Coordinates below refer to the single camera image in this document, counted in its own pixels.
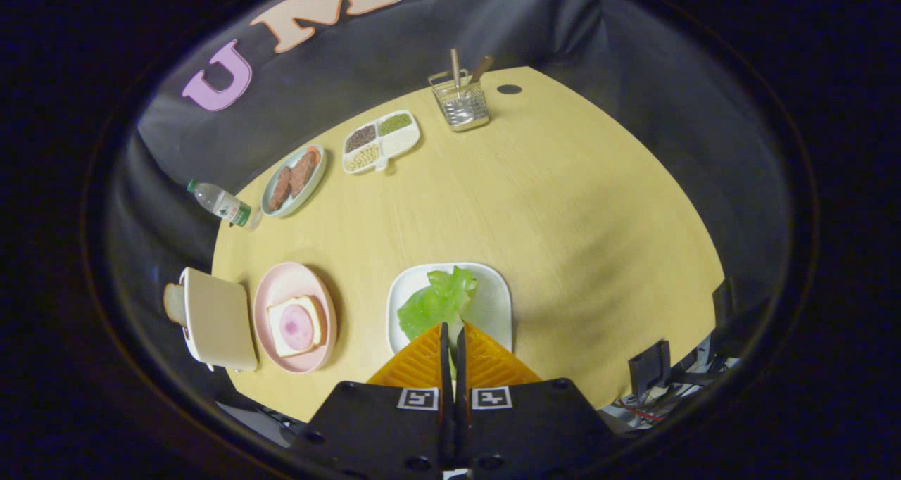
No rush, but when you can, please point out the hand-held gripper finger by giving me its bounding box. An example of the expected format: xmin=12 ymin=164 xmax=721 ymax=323
xmin=282 ymin=322 xmax=456 ymax=480
xmin=455 ymin=320 xmax=624 ymax=480

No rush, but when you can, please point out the green lettuce leaf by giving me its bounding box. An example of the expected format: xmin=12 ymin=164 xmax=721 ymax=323
xmin=398 ymin=266 xmax=479 ymax=341

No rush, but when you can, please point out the white square plate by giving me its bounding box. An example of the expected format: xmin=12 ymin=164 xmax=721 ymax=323
xmin=386 ymin=262 xmax=513 ymax=358

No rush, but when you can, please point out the white bread slice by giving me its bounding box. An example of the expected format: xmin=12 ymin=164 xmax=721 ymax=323
xmin=267 ymin=295 xmax=328 ymax=358

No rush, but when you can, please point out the pink ham slice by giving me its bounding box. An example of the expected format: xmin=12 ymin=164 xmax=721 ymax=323
xmin=279 ymin=304 xmax=315 ymax=352

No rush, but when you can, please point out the pink round plate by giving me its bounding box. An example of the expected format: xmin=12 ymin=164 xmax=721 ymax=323
xmin=252 ymin=262 xmax=339 ymax=375

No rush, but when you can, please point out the black table clamp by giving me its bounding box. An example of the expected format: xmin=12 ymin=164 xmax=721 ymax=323
xmin=629 ymin=339 xmax=672 ymax=396

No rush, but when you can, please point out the pile of pale beans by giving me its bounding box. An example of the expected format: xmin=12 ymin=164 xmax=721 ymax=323
xmin=345 ymin=144 xmax=381 ymax=171

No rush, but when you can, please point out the white divided dish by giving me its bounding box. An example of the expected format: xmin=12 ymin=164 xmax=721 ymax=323
xmin=342 ymin=110 xmax=422 ymax=175

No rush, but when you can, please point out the pale green oval plate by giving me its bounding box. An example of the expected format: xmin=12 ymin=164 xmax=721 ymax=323
xmin=260 ymin=144 xmax=327 ymax=218

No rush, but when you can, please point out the cream toaster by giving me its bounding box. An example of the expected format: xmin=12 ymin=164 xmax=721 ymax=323
xmin=179 ymin=267 xmax=259 ymax=373

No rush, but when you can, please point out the brown meat patty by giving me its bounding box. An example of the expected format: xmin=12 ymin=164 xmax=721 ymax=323
xmin=267 ymin=167 xmax=294 ymax=211
xmin=289 ymin=150 xmax=320 ymax=198

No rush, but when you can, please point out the pile of dark beans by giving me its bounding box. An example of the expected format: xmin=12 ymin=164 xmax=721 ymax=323
xmin=345 ymin=124 xmax=377 ymax=153

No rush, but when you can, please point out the clear plastic water bottle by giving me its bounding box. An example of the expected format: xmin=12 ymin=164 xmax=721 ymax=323
xmin=187 ymin=179 xmax=263 ymax=230

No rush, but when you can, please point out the toast slice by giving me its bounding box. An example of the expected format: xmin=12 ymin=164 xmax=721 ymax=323
xmin=163 ymin=283 xmax=188 ymax=327

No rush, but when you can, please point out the black backdrop cloth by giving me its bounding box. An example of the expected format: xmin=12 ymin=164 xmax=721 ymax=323
xmin=106 ymin=0 xmax=796 ymax=424

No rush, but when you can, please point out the bundle of cables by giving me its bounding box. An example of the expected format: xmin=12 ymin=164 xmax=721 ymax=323
xmin=602 ymin=350 xmax=741 ymax=428

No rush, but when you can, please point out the metal wire utensil holder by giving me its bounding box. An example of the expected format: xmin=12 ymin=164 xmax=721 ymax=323
xmin=428 ymin=70 xmax=491 ymax=132

